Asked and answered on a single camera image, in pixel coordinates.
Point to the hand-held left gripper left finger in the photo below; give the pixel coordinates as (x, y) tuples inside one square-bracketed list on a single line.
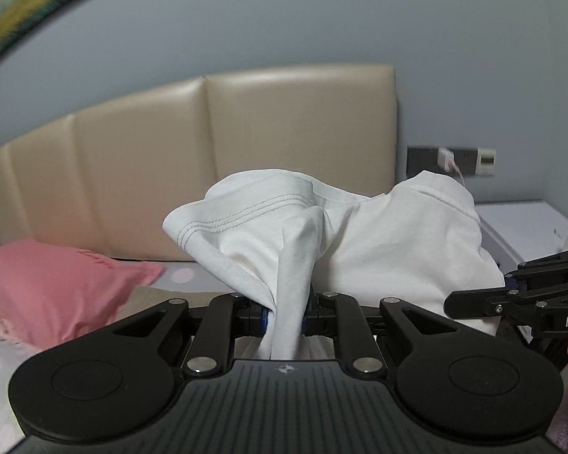
[(264, 322)]

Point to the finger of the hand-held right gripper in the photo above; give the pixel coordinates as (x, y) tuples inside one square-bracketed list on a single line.
[(549, 267), (478, 303)]

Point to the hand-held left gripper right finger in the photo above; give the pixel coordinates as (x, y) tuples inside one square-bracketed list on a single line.
[(323, 317)]

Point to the white t-shirt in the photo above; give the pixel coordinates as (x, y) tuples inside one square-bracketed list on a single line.
[(383, 255)]

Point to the white nightstand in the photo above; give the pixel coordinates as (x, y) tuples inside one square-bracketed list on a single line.
[(516, 227)]

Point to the white charger plug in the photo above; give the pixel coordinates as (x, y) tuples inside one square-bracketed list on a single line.
[(446, 157)]

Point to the beige padded headboard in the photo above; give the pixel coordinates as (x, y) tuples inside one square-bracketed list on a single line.
[(170, 161)]

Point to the pink pillow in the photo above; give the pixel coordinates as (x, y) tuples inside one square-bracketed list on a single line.
[(52, 288)]

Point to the white wall switch panel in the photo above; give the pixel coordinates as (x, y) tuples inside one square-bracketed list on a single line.
[(486, 161)]

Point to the grey wall socket panel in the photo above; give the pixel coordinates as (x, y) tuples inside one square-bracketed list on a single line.
[(421, 161)]

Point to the framed wall painting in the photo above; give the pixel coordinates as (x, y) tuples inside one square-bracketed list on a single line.
[(33, 4)]

